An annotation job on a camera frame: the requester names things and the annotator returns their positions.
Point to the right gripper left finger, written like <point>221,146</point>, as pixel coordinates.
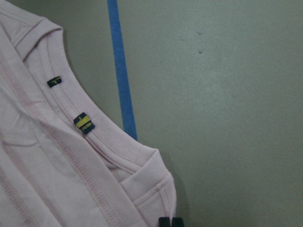
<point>164,222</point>

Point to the pink Snoopy t-shirt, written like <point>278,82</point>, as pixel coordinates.
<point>63,162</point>

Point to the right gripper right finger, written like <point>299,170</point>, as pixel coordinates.
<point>177,222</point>

